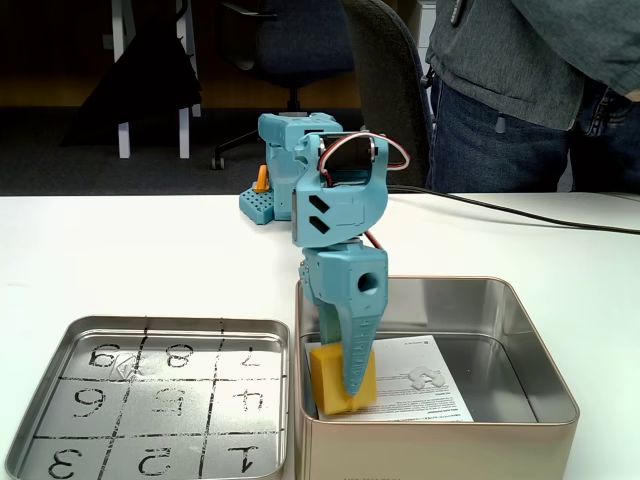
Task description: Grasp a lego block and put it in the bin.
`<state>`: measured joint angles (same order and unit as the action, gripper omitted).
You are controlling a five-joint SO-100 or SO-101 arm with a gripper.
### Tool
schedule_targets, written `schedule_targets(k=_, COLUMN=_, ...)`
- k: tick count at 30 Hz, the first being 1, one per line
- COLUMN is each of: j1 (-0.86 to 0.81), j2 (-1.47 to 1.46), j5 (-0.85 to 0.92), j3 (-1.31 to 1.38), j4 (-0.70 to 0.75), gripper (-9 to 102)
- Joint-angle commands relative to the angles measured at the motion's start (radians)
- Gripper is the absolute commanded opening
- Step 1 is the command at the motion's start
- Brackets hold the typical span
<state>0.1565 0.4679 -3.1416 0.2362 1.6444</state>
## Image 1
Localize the yellow block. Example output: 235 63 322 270
309 342 379 417

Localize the red white servo cable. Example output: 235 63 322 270
319 131 413 190

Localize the dark office chair with castors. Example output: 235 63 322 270
210 0 362 171

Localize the white table frame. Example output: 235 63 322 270
102 0 202 160

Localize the black triangular cloth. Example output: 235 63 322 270
60 33 204 147

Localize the metal tin lid with numbers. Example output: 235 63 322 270
2 314 292 480

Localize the metal tin box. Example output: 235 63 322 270
293 275 581 480

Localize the white printed paper sheet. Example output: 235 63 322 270
303 334 476 423

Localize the black cable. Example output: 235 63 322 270
387 184 640 235

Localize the person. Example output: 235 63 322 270
424 0 640 194

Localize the dark grey office chair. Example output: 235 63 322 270
342 0 434 191

